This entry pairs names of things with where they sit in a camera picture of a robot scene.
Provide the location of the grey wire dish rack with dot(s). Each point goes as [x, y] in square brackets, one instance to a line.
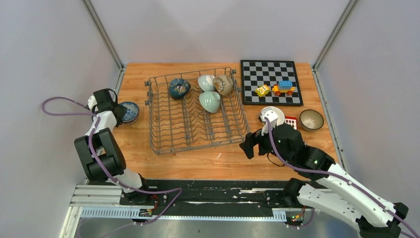
[177, 125]

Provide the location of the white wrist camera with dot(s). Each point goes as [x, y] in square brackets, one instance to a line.
[270, 117]
[91, 102]

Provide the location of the blue floral white bowl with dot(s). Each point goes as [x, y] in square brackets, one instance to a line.
[132, 112]

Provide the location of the yellow toy block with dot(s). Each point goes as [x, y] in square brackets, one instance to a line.
[262, 90]

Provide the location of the dark teal glazed bowl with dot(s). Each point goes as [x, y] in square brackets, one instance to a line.
[178, 88]

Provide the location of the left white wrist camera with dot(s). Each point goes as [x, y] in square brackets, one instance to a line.
[91, 102]

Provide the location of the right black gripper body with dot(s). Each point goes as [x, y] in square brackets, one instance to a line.
[264, 142]

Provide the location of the red white toy block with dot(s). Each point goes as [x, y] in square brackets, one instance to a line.
[292, 121]

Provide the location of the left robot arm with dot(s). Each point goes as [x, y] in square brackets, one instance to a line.
[98, 151]

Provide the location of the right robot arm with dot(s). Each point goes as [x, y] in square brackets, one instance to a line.
[352, 203]

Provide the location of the pale green bowl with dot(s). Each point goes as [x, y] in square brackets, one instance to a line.
[206, 82]
[210, 101]

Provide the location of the beige speckled bowl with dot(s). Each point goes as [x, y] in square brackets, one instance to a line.
[223, 84]

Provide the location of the orange blue toy car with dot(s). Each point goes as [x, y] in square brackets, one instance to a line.
[283, 87]

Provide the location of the black white checkerboard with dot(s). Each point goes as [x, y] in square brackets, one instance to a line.
[256, 73]

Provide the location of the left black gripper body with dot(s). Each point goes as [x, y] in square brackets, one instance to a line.
[121, 111]

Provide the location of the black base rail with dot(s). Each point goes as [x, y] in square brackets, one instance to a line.
[210, 200]

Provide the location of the black striped bowl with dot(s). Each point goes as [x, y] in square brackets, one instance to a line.
[311, 120]

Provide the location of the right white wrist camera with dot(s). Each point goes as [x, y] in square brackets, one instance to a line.
[270, 117]

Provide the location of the cream beige bowl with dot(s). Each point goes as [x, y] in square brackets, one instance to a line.
[280, 115]

